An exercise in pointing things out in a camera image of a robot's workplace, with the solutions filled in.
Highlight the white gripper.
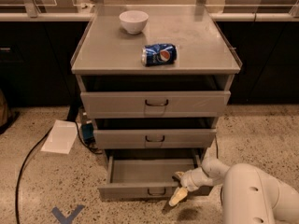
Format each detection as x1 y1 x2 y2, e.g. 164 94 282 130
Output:
168 168 206 207

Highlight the grey bottom drawer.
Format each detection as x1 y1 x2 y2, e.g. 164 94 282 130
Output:
99 148 203 201

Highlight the grey drawer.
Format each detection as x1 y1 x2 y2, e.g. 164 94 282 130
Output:
99 148 203 201
79 75 232 119
93 118 216 149

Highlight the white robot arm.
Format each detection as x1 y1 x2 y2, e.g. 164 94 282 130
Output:
169 158 299 224

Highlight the grey middle drawer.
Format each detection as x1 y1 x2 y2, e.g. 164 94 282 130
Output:
93 118 216 149

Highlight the grey metal drawer cabinet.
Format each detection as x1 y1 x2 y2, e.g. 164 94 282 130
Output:
70 4 243 161

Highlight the grey top drawer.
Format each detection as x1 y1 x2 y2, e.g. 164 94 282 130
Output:
79 75 232 119

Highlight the blue power box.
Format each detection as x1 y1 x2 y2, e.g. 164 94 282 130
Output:
81 123 94 144

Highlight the blue tape floor marker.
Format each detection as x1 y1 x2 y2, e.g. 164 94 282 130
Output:
50 203 86 224

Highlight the white paper sheet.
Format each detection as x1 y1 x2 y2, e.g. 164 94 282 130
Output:
41 119 78 154

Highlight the blue pepsi can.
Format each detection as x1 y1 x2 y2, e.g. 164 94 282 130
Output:
141 43 178 66

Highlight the dark counter cabinet right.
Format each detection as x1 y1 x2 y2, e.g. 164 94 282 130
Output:
216 21 299 104

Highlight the dark counter cabinet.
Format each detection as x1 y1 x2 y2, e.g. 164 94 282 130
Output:
216 21 299 104
0 21 88 107

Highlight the white ceramic bowl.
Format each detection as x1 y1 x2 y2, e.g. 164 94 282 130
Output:
119 10 149 35

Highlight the dark counter cabinet left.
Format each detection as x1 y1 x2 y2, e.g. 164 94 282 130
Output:
0 21 88 107

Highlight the brown bag at left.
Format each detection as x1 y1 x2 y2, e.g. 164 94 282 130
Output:
0 90 13 130

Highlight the black cable right floor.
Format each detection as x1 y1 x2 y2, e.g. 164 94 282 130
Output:
213 134 224 207

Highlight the black cable floor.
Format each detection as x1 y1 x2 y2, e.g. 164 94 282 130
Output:
213 134 224 207
14 120 104 224

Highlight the black cable left floor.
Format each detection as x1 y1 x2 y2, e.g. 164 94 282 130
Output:
14 120 104 224

